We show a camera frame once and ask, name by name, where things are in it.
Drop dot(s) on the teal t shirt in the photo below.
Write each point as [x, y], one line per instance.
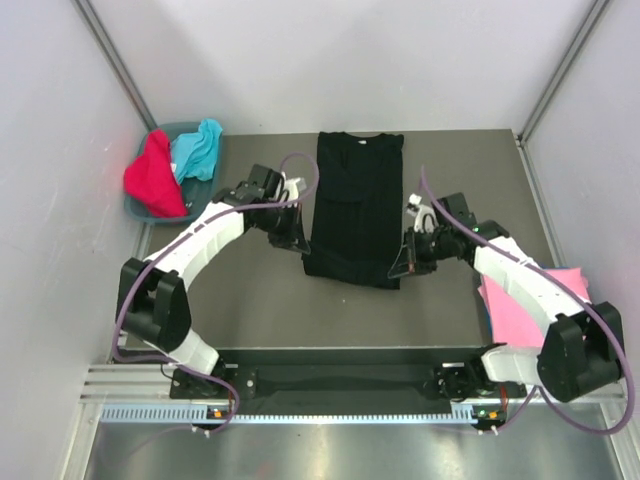
[195, 154]

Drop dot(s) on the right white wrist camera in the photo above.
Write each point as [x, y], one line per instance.
[425, 220]

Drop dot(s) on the red t shirt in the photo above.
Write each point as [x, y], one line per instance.
[150, 179]

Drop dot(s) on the left aluminium frame post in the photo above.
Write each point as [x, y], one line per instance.
[91, 18]

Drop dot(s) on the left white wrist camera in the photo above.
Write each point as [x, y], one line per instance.
[290, 190]

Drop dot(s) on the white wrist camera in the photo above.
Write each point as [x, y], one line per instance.
[425, 220]
[290, 190]

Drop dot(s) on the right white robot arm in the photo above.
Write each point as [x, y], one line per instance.
[576, 356]

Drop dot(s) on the aluminium frame post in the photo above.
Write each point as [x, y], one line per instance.
[595, 12]
[91, 18]

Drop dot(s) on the slotted grey cable duct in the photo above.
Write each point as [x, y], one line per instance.
[202, 414]

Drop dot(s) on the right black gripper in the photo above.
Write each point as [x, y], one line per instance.
[410, 256]

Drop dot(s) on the black t shirt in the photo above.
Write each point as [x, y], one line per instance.
[356, 231]

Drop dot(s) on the folded pink t shirt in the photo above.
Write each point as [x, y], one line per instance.
[509, 322]

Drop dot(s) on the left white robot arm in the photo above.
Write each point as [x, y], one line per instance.
[153, 303]

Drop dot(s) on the aluminium front rail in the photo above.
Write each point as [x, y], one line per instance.
[148, 382]

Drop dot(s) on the blue laundry basket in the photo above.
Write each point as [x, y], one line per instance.
[195, 193]

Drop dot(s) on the right aluminium frame post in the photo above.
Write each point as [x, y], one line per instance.
[595, 12]

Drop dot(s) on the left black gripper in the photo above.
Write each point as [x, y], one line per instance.
[294, 228]

